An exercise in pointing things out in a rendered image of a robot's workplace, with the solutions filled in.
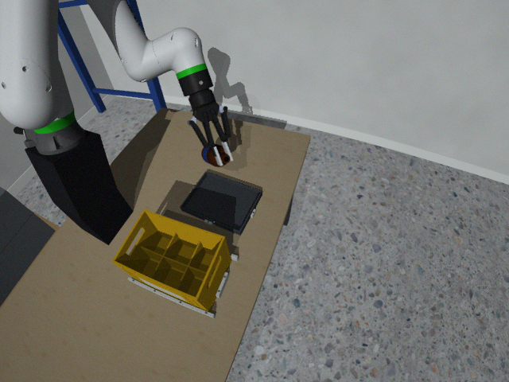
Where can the yellow open-top crate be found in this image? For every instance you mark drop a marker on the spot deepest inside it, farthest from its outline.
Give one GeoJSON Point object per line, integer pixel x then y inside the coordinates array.
{"type": "Point", "coordinates": [168, 241]}

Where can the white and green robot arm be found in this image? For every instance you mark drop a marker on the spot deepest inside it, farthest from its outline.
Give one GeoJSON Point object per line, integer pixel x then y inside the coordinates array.
{"type": "Point", "coordinates": [31, 77]}

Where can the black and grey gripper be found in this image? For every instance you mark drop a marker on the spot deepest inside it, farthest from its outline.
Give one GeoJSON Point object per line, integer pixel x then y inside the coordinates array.
{"type": "Point", "coordinates": [205, 109]}

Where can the brown glass bottle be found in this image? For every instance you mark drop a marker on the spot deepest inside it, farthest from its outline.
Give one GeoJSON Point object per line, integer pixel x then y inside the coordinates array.
{"type": "Point", "coordinates": [209, 157]}

